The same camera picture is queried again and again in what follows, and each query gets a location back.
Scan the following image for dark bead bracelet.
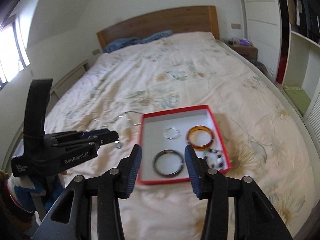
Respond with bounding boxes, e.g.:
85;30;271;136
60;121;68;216
202;148;225;169

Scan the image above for white radiator cover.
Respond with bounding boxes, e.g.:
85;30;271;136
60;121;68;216
51;59;90;98

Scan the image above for amber bangle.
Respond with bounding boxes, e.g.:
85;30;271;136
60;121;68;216
185;125;215;152

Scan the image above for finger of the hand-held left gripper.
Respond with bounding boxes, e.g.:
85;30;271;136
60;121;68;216
50;128;119;143
51;141;105;150

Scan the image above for green cushion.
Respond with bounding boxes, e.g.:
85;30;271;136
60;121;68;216
283;85;312;117

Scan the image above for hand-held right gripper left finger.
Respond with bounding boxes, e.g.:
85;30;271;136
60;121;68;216
34;144;142;240

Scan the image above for red jewelry box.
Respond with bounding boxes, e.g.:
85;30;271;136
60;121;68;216
137;104;232;185

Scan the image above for white wardrobe door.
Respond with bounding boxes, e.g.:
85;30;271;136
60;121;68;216
237;0;283;80

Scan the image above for bed with floral bedspread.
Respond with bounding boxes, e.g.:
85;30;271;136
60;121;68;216
1;31;318;240

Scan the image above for window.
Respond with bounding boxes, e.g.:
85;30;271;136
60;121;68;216
0;17;30;88

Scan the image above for silver bead bracelet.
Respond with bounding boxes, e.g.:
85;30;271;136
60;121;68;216
162;127;180;141

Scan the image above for person's blue clothing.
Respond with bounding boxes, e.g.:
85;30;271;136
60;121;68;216
0;170;65;240

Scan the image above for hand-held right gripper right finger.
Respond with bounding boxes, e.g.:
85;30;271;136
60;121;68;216
184;145;293;240

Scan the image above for hanging dark clothes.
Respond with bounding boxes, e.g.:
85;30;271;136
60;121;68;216
282;0;320;45

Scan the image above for wooden nightstand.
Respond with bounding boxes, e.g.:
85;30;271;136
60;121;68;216
227;41;258;60

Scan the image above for blue fleece blanket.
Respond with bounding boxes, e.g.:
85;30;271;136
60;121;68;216
139;30;173;44
103;37;141;53

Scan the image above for white louvred drawer front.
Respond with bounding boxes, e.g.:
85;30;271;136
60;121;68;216
304;90;320;140

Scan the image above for wooden headboard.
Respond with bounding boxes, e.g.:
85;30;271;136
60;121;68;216
97;5;220;53

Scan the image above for dark bangle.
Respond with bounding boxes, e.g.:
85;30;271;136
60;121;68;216
153;149;185;178

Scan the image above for white open shelf unit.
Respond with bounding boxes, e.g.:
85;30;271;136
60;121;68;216
275;0;320;120

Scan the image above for silver chain necklace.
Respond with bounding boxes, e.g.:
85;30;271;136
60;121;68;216
110;110;143;127

